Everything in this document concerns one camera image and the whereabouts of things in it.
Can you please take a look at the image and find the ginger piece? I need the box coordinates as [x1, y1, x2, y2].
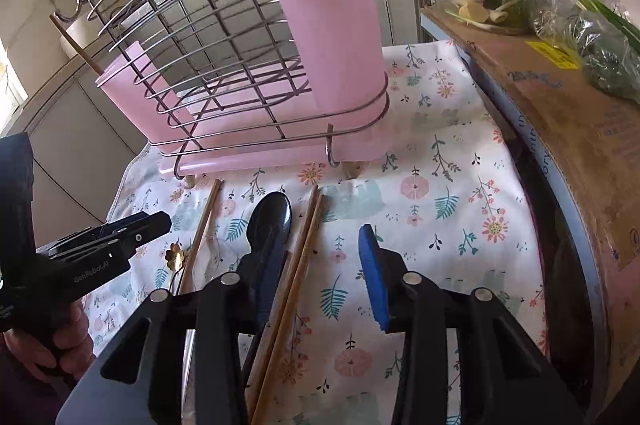
[459, 1, 489, 24]

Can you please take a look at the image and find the cardboard box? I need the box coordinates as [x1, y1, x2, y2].
[422, 5, 640, 406]

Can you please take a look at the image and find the floral tablecloth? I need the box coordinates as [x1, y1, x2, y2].
[80, 42, 551, 425]

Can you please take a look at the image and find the plastic bag of greens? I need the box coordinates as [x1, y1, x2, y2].
[532, 0, 640, 102]

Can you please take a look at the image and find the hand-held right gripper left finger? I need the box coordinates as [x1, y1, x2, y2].
[55, 229, 292, 425]

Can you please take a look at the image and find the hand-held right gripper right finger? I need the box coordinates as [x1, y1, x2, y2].
[358, 224, 576, 425]

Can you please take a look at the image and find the white pot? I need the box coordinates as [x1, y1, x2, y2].
[60, 7, 108, 60]

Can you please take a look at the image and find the tall pink utensil cup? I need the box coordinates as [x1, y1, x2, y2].
[268, 0, 391, 116]

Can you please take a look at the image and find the window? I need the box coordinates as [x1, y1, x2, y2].
[0, 50, 29, 122]

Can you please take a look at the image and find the gold flower spoon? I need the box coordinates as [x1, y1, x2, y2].
[166, 242, 187, 294]

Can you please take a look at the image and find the person's left hand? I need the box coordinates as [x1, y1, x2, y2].
[4, 301, 97, 382]

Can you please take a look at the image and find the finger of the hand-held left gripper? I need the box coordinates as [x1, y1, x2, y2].
[37, 215, 147, 250]
[107, 211, 172, 254]

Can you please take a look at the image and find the pink drip tray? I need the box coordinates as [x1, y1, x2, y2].
[160, 70, 388, 178]

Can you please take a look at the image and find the metal wire utensil rack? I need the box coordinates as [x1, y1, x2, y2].
[50, 0, 392, 182]

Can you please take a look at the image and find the short pink utensil cup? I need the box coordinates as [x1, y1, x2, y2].
[96, 40, 201, 146]

